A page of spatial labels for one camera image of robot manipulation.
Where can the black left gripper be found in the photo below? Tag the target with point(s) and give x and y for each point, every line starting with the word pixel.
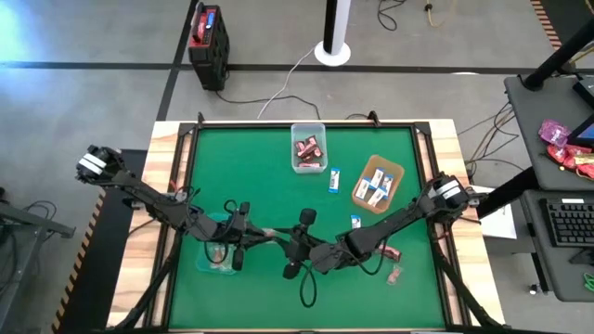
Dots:
pixel 234 232

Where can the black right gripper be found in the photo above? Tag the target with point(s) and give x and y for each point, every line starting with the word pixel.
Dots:
pixel 304 248

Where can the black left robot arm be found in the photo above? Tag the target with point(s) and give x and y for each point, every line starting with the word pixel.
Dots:
pixel 148 201

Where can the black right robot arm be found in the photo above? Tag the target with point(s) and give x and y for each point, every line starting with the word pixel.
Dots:
pixel 399 218

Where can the purple candy bag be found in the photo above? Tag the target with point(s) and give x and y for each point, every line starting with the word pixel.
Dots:
pixel 554 132

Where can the red candy bag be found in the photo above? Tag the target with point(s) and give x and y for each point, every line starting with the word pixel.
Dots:
pixel 564 155

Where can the teal translucent plastic bin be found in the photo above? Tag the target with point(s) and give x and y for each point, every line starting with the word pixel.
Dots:
pixel 202 265

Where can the green table mat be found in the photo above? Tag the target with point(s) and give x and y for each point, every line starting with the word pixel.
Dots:
pixel 260 153

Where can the clear plastic bin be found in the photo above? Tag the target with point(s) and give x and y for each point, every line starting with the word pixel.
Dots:
pixel 299 131

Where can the brown cork tray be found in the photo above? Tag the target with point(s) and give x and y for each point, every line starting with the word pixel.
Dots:
pixel 369 163

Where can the black mat hazard stripes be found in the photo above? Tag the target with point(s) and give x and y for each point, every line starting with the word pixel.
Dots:
pixel 102 260

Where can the black red power box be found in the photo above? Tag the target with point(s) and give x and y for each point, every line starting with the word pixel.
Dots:
pixel 209 46

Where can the white black pole stand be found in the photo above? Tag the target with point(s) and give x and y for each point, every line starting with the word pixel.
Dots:
pixel 334 32

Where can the white paper sheet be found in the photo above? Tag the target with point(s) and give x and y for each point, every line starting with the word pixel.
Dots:
pixel 499 222

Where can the black diagonal stand leg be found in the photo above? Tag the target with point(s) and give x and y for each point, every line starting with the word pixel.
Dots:
pixel 506 195

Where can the grey metal stand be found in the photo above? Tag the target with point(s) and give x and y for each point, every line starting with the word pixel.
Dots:
pixel 23 227

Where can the dark grey desk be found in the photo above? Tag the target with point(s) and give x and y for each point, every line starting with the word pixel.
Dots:
pixel 538 273
pixel 533 134

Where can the black keyboard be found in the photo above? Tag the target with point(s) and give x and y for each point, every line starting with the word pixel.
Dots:
pixel 568 222

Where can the tablet with blue screen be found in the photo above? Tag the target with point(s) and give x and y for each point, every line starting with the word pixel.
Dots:
pixel 587 132

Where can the black diagonal pole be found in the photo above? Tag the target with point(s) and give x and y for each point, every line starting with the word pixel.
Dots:
pixel 557 60

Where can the black laptop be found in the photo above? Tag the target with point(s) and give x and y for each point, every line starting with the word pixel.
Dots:
pixel 587 90

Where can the black table frame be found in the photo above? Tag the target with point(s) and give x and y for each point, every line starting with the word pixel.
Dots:
pixel 184 130

